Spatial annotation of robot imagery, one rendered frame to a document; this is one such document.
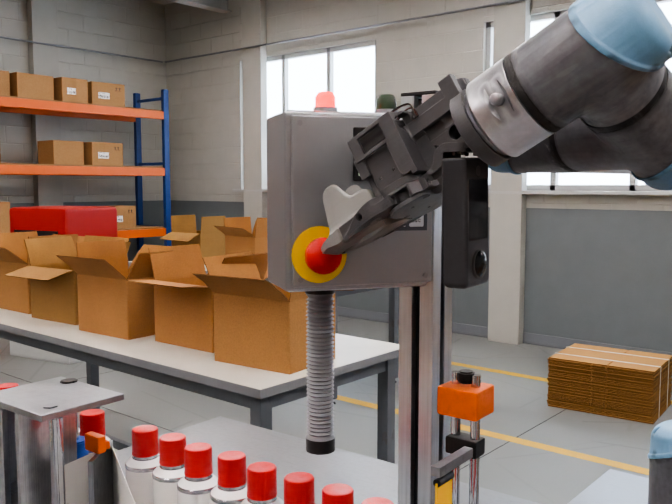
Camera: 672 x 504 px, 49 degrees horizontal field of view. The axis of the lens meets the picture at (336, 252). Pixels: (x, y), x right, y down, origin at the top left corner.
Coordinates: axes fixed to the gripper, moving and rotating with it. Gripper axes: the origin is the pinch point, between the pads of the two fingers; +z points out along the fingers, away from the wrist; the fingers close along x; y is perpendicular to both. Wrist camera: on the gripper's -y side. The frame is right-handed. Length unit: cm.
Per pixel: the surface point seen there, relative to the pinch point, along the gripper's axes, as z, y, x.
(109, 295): 199, 73, -124
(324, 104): -3.9, 15.3, -3.6
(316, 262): 2.4, 0.1, 0.4
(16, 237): 286, 145, -148
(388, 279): 0.9, -3.5, -8.1
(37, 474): 43.9, -6.1, 12.2
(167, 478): 36.0, -12.6, 1.2
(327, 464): 64, -20, -57
